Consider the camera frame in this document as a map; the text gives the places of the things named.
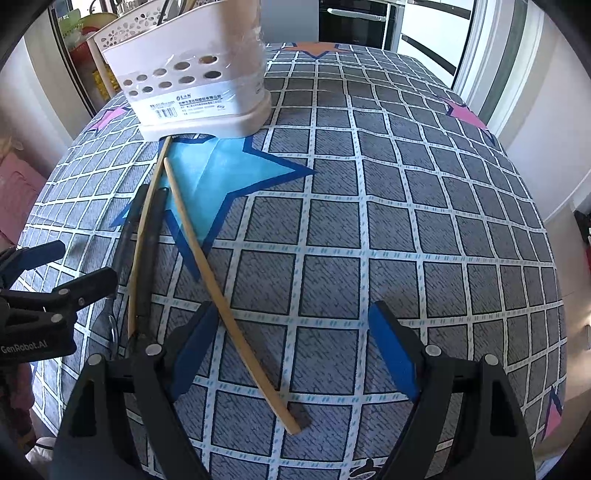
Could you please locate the white lattice basket cart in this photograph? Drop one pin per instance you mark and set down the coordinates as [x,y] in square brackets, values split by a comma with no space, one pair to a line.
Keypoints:
[122,32]

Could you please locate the yellow packets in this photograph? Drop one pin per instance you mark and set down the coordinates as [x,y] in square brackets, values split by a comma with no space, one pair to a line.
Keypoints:
[99,81]

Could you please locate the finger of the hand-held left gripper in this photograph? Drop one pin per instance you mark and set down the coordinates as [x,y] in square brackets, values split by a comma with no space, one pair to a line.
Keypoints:
[83,288]
[37,256]

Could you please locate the black built-in oven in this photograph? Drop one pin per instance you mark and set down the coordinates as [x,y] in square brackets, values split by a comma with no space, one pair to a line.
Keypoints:
[351,23]

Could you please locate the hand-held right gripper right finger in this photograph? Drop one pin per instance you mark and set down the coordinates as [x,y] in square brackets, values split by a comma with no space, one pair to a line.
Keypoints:
[392,350]

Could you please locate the red container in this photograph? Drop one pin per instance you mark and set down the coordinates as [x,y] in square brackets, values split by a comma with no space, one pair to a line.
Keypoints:
[83,53]

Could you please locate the person's left forearm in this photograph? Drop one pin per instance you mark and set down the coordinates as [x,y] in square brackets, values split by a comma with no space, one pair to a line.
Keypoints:
[16,397]

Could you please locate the grey checked tablecloth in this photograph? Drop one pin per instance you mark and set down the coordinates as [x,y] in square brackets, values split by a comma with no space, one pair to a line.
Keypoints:
[369,230]

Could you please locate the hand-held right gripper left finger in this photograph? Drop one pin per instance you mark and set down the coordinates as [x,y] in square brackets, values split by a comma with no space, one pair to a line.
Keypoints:
[194,344]

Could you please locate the white perforated utensil holder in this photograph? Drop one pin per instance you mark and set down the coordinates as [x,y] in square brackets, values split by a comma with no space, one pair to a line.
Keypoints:
[198,106]

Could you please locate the white refrigerator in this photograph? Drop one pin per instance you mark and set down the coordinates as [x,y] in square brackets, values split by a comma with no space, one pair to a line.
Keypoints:
[429,41]

